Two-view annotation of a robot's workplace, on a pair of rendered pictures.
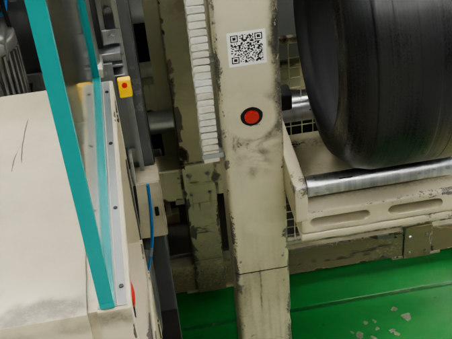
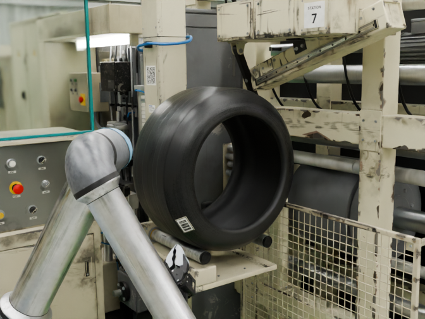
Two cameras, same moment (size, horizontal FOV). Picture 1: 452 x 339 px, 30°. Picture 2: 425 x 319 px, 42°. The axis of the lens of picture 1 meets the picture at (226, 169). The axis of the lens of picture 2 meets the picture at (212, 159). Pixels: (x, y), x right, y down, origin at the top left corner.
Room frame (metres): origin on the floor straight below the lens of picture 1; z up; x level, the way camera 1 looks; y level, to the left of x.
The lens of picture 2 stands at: (0.52, -2.07, 1.54)
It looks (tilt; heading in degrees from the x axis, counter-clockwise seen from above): 10 degrees down; 60
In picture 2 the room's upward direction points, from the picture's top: 1 degrees counter-clockwise
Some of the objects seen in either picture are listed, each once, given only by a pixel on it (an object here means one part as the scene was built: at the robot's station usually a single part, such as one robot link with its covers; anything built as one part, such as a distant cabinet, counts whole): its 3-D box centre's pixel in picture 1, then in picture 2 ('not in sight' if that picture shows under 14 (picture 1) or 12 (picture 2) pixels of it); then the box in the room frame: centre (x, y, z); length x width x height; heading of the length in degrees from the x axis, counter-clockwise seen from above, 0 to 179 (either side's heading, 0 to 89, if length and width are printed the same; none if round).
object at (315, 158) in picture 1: (359, 173); (209, 263); (1.53, -0.31, 0.80); 0.37 x 0.36 x 0.02; 5
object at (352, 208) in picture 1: (377, 198); (178, 262); (1.39, -0.32, 0.83); 0.36 x 0.09 x 0.06; 95
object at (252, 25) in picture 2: not in sight; (291, 19); (1.84, -0.41, 1.71); 0.61 x 0.25 x 0.15; 95
